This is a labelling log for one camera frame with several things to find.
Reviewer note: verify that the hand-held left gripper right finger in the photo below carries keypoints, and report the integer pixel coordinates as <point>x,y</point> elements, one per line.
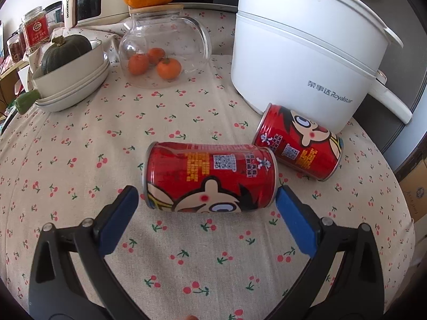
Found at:
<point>297,220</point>

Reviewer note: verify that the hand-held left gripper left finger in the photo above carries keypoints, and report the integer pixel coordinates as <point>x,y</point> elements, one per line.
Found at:
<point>116,220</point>

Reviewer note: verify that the red cartoon drink can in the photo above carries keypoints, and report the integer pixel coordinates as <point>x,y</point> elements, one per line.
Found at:
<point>300,140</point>
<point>206,173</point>

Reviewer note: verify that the cherry print tablecloth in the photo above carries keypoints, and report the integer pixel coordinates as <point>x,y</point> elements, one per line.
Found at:
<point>218,30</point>
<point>100,130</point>

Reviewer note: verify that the large cardboard box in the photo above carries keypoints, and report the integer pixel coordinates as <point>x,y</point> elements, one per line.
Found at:
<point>415,190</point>

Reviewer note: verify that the cream plate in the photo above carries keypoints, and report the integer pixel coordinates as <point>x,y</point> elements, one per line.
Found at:
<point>76,103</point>
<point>96,80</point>

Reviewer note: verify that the green lime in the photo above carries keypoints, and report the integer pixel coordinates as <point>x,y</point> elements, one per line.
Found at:
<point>26,101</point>

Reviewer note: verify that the cream bowl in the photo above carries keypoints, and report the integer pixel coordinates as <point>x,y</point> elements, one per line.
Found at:
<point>76,73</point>

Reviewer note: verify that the small mandarin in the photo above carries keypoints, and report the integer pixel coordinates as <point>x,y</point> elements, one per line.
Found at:
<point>156,55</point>
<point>169,69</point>
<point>138,64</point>

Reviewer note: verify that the white electric cooking pot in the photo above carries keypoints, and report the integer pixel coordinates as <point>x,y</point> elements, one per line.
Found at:
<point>293,50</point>

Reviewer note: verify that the dark green pumpkin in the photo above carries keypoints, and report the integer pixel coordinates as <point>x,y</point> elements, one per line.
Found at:
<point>63,55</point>

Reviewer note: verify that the grey refrigerator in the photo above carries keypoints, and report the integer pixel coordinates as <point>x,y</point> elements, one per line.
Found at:
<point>410,83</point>

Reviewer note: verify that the clear glass jar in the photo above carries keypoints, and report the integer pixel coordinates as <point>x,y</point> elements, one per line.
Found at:
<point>186,40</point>

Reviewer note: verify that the glass jar with red contents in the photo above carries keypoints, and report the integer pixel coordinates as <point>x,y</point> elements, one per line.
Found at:
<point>15,48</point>

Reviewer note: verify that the red label glass jar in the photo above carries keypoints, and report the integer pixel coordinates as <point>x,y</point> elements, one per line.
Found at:
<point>35,30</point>

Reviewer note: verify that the cream air fryer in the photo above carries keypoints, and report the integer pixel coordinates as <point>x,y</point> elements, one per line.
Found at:
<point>86,3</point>

